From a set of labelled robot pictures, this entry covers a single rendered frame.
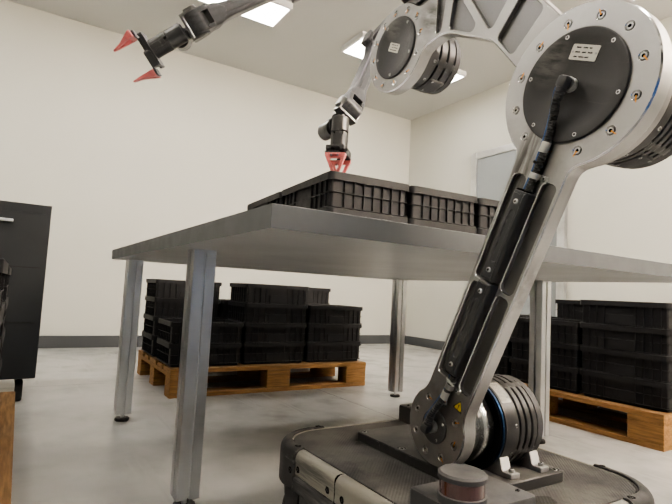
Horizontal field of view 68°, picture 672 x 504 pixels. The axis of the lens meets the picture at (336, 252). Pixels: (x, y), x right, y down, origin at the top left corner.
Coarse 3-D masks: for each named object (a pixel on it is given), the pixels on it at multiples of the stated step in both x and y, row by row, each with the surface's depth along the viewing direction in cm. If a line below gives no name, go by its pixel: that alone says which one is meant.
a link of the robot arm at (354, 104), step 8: (368, 32) 183; (368, 40) 180; (368, 48) 181; (368, 56) 176; (360, 64) 178; (368, 64) 174; (360, 72) 172; (368, 72) 172; (360, 80) 168; (368, 80) 171; (352, 88) 165; (360, 88) 167; (352, 96) 163; (360, 96) 165; (344, 104) 161; (352, 104) 162; (360, 104) 166; (352, 112) 163; (360, 112) 163
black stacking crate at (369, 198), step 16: (304, 192) 168; (320, 192) 155; (336, 192) 151; (352, 192) 153; (368, 192) 156; (384, 192) 159; (400, 192) 161; (320, 208) 154; (352, 208) 152; (368, 208) 156; (384, 208) 159; (400, 208) 161
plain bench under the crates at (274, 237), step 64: (128, 256) 184; (192, 256) 129; (256, 256) 147; (320, 256) 133; (384, 256) 122; (448, 256) 113; (576, 256) 121; (128, 320) 205; (192, 320) 127; (128, 384) 204; (192, 384) 127; (192, 448) 126
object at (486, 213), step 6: (480, 204) 179; (474, 210) 180; (480, 210) 179; (486, 210) 180; (492, 210) 181; (474, 216) 180; (480, 216) 178; (486, 216) 180; (492, 216) 180; (474, 222) 180; (480, 222) 178; (486, 222) 180; (486, 228) 178
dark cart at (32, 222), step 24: (0, 216) 221; (24, 216) 226; (48, 216) 231; (0, 240) 221; (24, 240) 226; (48, 240) 231; (24, 264) 225; (24, 288) 225; (24, 312) 225; (24, 336) 224; (24, 360) 224
